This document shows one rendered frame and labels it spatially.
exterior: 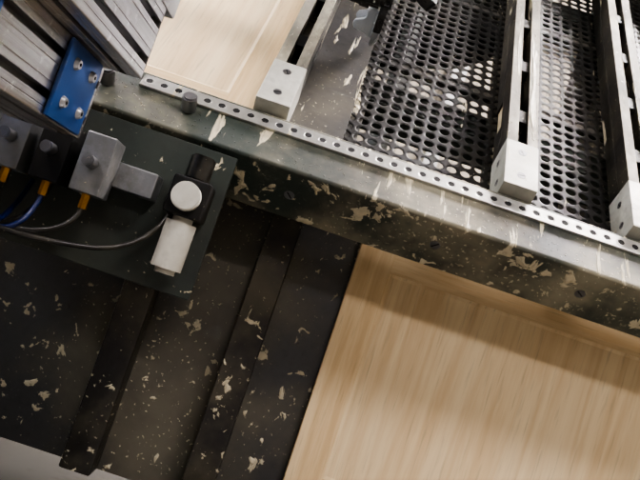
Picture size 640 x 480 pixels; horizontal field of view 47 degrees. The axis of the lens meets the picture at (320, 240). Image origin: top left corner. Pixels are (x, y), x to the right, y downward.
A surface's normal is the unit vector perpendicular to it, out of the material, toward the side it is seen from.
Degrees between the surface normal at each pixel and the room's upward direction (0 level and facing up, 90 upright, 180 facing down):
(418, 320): 90
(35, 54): 90
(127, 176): 90
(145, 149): 90
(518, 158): 50
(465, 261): 141
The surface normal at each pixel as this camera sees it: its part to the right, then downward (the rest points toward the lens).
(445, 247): -0.22, 0.69
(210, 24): 0.24, -0.65
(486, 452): 0.04, -0.07
